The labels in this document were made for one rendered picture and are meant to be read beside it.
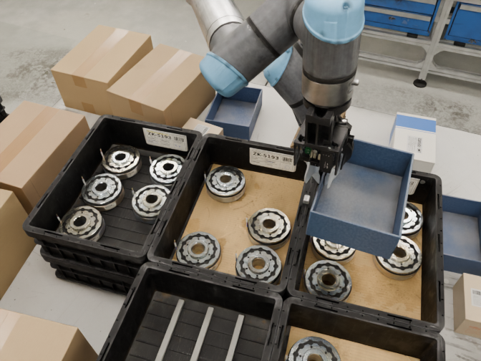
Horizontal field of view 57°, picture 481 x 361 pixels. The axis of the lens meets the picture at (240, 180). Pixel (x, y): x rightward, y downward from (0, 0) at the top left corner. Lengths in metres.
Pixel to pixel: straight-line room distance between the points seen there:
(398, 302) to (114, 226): 0.69
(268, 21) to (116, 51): 1.05
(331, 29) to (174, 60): 1.05
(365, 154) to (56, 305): 0.83
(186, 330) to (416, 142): 0.87
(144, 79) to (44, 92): 1.64
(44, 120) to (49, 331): 0.69
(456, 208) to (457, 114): 1.56
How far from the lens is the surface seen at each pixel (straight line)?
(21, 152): 1.38
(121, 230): 1.14
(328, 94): 0.64
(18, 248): 1.30
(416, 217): 1.16
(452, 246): 1.34
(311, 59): 0.61
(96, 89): 1.58
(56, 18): 3.85
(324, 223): 0.77
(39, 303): 1.26
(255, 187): 1.18
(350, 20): 0.59
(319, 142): 0.69
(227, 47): 0.69
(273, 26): 0.67
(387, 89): 2.95
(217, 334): 0.98
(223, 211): 1.13
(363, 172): 0.92
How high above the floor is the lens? 1.74
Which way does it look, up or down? 49 degrees down
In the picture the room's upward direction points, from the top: 1 degrees counter-clockwise
